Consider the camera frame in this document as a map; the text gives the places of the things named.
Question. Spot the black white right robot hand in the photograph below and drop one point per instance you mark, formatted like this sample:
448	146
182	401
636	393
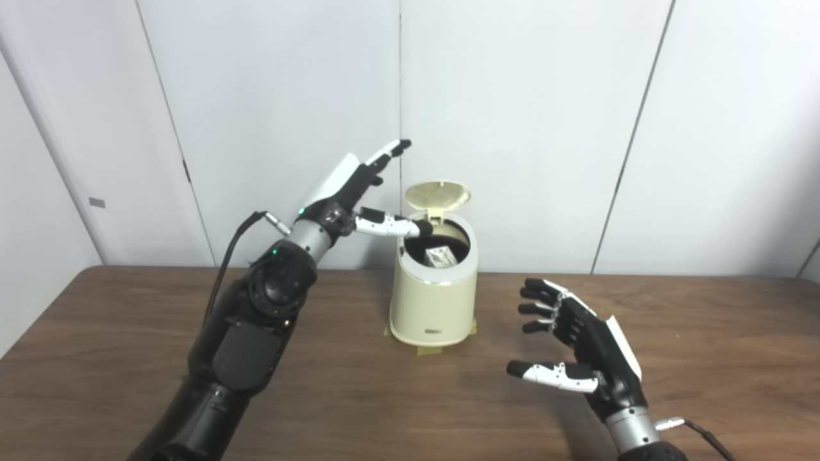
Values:
602	352

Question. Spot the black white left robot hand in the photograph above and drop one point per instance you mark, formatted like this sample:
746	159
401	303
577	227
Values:
339	189

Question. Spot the round cream bin lid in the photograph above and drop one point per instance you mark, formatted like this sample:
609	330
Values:
438	194

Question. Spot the white green milk carton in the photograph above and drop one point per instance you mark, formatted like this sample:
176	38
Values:
441	257

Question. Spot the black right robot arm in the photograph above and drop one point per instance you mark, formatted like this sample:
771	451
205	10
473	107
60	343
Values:
637	438

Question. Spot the cream-colored trash bin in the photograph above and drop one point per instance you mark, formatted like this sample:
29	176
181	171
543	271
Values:
432	307

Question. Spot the black panel hinge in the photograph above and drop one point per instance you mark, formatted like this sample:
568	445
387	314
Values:
186	171

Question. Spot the grey wall label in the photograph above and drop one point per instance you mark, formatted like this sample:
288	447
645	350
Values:
97	202

